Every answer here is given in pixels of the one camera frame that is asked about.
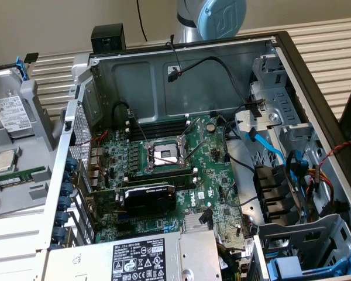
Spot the grey parts rack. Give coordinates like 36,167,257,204
0,79,66,220

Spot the black RAM slot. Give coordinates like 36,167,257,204
125,175,198,190
123,166,198,181
124,121,191,140
125,114,191,132

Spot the open grey PC case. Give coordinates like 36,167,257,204
36,30,351,281

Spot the black looped wire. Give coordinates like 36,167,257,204
112,100,135,129

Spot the thin red wire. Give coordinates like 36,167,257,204
74,131,109,147

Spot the thin black hanging cable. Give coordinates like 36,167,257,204
136,0,149,42

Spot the silver chipset heatsink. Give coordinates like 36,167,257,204
183,213,211,234

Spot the thin black wire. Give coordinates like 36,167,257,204
166,42,184,77

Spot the multicolour SATA power wire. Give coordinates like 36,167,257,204
307,163,349,214

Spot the black expansion slot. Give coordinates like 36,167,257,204
116,222,137,233

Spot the thin metal locking lever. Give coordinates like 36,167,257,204
129,114,149,146
184,142,201,163

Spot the silver CPU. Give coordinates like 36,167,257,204
0,150,18,173

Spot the black plastic block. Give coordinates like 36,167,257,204
90,23,127,55

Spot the black cable strap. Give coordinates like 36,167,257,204
245,98,266,118

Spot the hard disk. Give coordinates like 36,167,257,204
0,56,37,139

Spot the black graphics card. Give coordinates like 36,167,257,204
87,183,178,218

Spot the black round wire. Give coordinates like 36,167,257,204
223,121,257,173

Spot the green RAM stick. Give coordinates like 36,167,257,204
0,166,46,188

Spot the silver metal drive cage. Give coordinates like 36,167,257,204
233,54,325,176

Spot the blue SATA wire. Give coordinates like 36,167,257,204
245,128,286,160
285,149,309,205

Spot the metal socket cover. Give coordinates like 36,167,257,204
177,117,205,147

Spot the black flat plug wire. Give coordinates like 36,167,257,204
199,208,214,231

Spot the black yellow wire bundle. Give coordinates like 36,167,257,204
216,241,254,281

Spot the CPU socket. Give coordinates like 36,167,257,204
144,136,191,174

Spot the silver power supply unit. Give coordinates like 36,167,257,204
45,229,223,281

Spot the green motherboard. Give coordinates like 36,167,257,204
87,114,254,260

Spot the blue plastic disk carrier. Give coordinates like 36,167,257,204
266,245,351,278

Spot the red black twisted wire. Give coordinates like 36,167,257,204
315,140,351,173

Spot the black wire with plug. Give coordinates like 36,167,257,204
167,56,252,106

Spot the black plastic fan shroud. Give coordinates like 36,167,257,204
252,164,301,227

